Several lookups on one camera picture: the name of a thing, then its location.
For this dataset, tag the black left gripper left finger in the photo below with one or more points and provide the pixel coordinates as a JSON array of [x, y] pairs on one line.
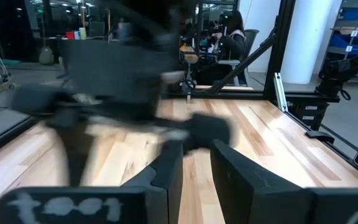
[[165, 186]]

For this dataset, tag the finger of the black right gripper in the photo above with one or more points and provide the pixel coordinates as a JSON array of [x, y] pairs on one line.
[[75, 155]]

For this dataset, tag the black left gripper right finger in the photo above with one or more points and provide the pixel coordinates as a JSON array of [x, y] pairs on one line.
[[253, 196]]

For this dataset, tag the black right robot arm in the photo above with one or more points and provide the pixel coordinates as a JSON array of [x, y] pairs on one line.
[[120, 68]]

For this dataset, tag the person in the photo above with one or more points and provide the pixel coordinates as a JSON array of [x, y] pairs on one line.
[[233, 46]]

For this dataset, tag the black plastic clamp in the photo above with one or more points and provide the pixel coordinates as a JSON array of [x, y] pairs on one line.
[[320, 136]]

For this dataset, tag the grey office chair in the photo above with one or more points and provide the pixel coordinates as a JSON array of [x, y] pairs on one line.
[[250, 40]]

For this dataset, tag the black control box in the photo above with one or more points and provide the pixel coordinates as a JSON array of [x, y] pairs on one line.
[[319, 113]]

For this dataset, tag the red box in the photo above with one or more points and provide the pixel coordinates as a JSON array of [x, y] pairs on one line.
[[70, 35]]

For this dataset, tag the yellow-green cup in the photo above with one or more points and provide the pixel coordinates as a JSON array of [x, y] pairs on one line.
[[82, 33]]

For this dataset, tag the white building column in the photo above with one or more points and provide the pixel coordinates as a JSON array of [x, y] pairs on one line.
[[306, 40]]

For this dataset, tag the blue storage bin shelf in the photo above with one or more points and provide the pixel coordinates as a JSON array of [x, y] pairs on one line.
[[353, 42]]

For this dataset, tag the white aluminium bracket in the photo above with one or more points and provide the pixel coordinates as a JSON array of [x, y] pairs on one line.
[[281, 93]]

